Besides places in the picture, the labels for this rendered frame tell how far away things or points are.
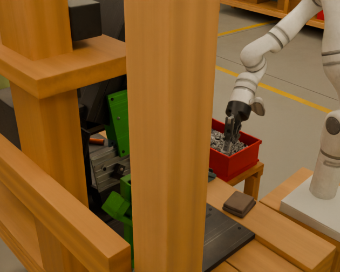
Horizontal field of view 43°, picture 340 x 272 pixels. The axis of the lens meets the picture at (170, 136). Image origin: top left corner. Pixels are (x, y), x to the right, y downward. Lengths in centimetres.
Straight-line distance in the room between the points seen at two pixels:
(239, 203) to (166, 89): 95
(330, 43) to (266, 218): 59
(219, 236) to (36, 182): 63
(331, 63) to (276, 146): 228
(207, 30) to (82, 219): 46
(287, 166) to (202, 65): 290
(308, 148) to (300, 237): 236
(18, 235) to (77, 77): 76
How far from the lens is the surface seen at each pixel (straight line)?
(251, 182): 195
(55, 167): 99
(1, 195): 166
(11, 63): 88
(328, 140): 151
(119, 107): 139
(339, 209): 161
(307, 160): 358
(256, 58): 139
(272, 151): 361
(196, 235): 75
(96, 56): 88
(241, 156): 179
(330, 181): 158
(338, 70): 147
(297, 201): 158
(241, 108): 131
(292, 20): 145
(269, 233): 142
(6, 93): 153
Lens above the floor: 182
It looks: 29 degrees down
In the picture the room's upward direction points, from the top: 1 degrees clockwise
